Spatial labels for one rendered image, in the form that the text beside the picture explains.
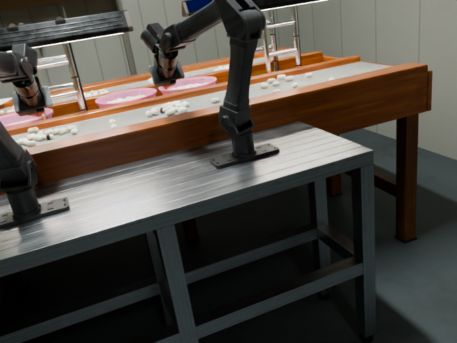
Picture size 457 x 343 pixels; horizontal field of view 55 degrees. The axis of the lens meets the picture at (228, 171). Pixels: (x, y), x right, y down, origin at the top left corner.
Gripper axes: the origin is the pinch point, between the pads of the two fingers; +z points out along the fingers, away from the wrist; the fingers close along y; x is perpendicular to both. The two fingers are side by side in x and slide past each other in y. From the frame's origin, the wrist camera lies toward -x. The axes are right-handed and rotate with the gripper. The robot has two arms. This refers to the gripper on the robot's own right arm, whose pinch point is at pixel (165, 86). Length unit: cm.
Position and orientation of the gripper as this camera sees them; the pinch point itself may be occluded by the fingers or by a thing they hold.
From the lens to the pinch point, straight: 153.3
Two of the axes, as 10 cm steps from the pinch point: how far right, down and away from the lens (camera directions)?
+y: -9.3, 2.5, -2.8
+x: 3.3, 9.0, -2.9
